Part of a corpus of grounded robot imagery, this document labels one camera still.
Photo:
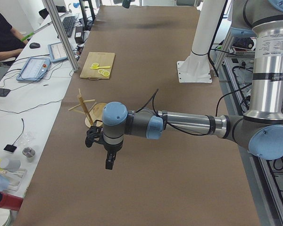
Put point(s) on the black power adapter box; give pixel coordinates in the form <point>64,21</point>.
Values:
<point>79,35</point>

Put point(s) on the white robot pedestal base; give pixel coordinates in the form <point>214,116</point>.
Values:
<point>195,68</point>

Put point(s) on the aluminium frame post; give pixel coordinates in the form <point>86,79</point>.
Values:
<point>51,8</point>

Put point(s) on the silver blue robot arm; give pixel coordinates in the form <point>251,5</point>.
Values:
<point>260,129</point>

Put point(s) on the lemon slice toy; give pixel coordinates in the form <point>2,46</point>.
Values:
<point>105,73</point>
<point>95,65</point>
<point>101,70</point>

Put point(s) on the small metal cup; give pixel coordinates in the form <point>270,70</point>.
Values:
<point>29,153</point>

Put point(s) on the seated person in black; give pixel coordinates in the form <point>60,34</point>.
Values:
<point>11,43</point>

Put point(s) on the small black square pad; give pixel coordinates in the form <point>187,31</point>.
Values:
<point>10,148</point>

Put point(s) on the black computer mouse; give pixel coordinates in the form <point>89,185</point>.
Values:
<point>34,45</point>

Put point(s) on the wooden cup storage rack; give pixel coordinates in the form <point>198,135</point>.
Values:
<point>93,116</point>

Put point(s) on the black keyboard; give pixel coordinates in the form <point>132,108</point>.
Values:
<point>68,25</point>

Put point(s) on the blue teach pendant tablet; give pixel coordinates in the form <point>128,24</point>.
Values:
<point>34,69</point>
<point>57,52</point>

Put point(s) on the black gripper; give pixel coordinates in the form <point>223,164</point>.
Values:
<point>111,149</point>

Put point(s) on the grey cup on tray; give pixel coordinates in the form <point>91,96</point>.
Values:
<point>11,165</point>

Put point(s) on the wooden cutting board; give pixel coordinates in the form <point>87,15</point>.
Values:
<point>103,58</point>

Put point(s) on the red cylinder bottle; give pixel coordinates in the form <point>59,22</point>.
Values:
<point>10,202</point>

